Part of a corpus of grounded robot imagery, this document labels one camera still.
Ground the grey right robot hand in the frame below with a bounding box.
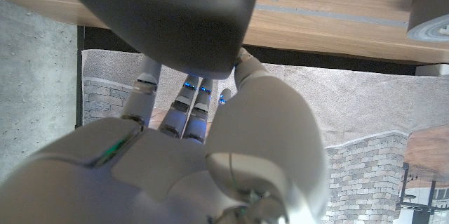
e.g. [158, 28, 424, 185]
[0, 46, 331, 224]

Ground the black glasses case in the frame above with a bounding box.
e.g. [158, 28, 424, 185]
[51, 0, 262, 81]

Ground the printed room backdrop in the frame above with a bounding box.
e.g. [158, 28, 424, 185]
[81, 48, 449, 224]

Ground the wooden table edge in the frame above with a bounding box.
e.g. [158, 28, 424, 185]
[34, 0, 410, 29]

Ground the black backdrop stand pole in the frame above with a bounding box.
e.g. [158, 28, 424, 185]
[74, 25, 86, 129]

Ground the grey duct tape roll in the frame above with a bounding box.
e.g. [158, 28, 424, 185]
[406, 0, 449, 43]

